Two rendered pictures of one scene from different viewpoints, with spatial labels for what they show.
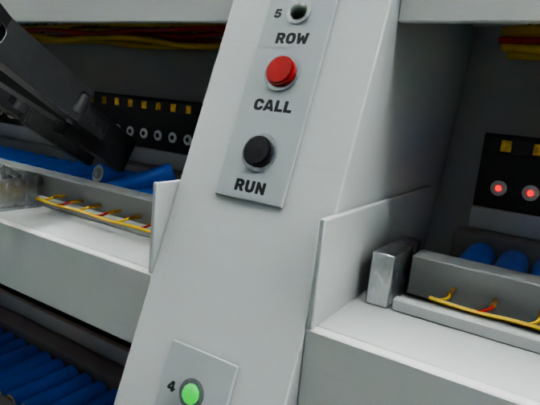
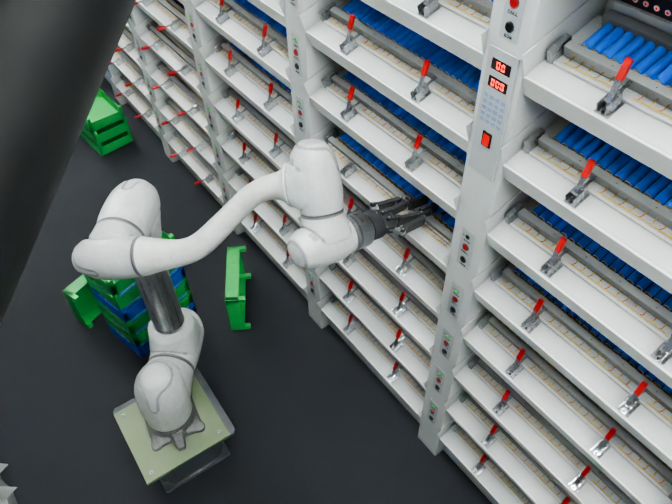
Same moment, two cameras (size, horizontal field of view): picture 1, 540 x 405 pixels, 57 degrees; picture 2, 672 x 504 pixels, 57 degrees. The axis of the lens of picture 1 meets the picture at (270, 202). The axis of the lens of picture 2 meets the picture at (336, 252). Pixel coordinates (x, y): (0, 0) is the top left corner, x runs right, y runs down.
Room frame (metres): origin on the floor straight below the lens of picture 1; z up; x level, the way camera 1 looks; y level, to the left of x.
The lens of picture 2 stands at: (-0.80, -0.12, 2.13)
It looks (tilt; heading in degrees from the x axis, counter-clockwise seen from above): 47 degrees down; 24
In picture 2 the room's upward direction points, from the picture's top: 1 degrees counter-clockwise
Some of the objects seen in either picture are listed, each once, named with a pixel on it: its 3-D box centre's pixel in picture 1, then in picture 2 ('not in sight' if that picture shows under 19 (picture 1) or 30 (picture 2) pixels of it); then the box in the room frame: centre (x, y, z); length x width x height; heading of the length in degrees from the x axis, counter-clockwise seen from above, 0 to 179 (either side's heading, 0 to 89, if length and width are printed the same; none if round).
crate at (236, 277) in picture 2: not in sight; (238, 287); (0.57, 0.96, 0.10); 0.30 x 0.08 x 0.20; 29
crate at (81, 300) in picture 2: not in sight; (104, 287); (0.35, 1.50, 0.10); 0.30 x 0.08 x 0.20; 169
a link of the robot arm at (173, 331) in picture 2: not in sight; (158, 284); (0.10, 0.89, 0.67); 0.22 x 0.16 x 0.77; 19
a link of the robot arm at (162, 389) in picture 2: not in sight; (162, 390); (-0.09, 0.82, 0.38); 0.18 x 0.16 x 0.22; 19
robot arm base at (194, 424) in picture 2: not in sight; (172, 419); (-0.11, 0.80, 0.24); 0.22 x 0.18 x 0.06; 50
